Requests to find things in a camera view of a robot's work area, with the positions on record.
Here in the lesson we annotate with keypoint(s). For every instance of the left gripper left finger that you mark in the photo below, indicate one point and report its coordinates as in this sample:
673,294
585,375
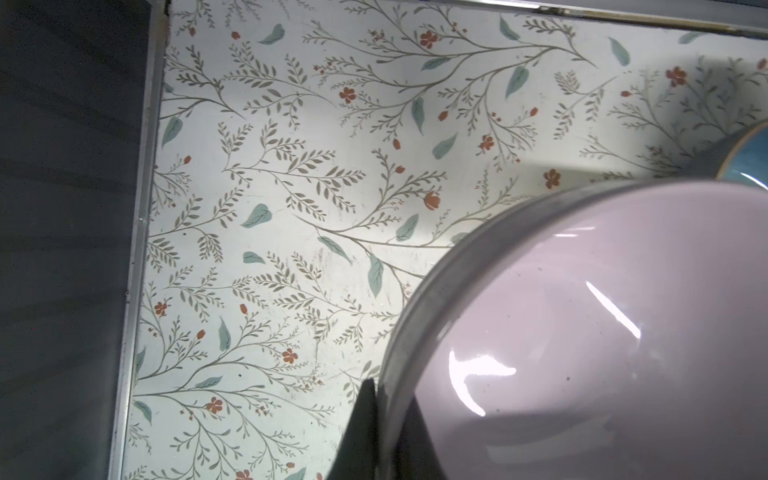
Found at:
357,456

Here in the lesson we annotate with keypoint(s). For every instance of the dark blue ceramic bowl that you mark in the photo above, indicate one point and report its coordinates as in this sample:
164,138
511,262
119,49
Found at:
739,158

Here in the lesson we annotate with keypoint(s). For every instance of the purple ceramic bowl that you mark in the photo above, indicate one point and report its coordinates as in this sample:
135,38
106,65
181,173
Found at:
615,331

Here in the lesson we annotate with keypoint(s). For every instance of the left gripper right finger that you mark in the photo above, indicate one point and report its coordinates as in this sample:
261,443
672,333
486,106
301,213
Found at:
415,457

